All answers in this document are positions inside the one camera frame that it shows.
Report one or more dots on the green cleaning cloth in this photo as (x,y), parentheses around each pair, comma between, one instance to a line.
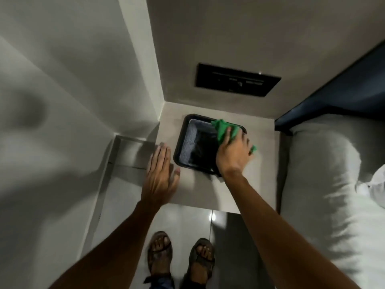
(222,129)

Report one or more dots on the person's right hand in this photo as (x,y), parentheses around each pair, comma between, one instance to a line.
(233,154)

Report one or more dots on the black rectangular tray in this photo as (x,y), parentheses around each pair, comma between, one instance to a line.
(195,147)

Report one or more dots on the brown sandal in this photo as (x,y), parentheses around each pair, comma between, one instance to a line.
(197,263)
(158,254)

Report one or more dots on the person's left hand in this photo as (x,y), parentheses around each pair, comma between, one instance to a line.
(159,183)

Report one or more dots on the white crumpled blanket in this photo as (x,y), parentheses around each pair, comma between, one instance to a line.
(376,183)

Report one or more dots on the person's right forearm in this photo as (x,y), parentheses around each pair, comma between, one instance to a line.
(270,237)

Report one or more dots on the person's left foot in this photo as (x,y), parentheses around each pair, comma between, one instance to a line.
(161,241)

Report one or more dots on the person's foot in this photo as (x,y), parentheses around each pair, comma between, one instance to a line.
(161,241)
(205,252)

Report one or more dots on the dark blue headboard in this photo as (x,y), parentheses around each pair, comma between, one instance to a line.
(346,93)

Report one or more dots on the black wall switch panel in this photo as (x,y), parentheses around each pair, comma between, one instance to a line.
(210,76)

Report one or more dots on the brown left sandal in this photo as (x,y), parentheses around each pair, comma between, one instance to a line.
(158,254)

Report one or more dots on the person's right foot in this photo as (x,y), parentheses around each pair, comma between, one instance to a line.
(205,252)

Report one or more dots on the short white skirting board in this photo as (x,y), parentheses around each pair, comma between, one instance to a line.
(135,139)

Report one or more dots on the long white skirting board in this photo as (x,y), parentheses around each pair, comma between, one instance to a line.
(102,192)

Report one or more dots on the brown right sandal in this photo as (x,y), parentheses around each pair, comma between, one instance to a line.
(197,263)

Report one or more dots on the person's left forearm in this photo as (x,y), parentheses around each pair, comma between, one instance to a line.
(114,252)

